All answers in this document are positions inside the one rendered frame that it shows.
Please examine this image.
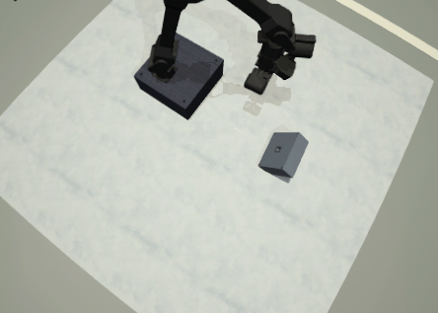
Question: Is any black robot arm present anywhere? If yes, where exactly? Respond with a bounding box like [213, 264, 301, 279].
[147, 0, 317, 84]

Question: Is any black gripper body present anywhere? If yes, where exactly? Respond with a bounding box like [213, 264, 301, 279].
[244, 48, 285, 95]

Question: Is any grey sloped panel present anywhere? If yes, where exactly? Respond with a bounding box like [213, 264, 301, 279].
[258, 132, 309, 184]

